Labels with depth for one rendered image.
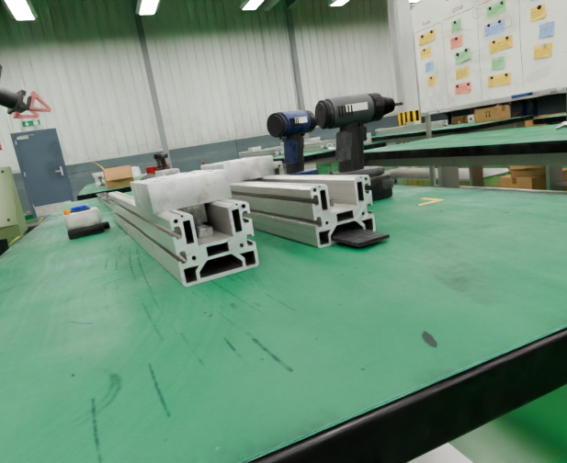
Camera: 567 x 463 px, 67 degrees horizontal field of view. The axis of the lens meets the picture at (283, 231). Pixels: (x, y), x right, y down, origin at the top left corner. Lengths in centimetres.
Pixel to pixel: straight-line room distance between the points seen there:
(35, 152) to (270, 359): 1210
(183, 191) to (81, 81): 1191
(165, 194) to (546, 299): 43
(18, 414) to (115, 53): 1238
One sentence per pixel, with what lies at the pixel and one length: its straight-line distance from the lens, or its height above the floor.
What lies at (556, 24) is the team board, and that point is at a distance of 358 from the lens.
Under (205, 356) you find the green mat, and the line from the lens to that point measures 35.
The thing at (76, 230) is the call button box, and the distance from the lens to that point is 115.
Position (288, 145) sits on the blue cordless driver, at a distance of 108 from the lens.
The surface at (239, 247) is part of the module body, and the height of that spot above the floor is 81.
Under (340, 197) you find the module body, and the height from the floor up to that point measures 84.
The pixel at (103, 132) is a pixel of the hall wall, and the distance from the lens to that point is 1234.
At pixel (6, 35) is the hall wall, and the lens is 1281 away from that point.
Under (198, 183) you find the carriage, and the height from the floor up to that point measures 89.
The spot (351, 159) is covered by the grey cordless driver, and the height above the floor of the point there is 87.
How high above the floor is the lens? 93
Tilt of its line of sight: 12 degrees down
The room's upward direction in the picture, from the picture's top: 9 degrees counter-clockwise
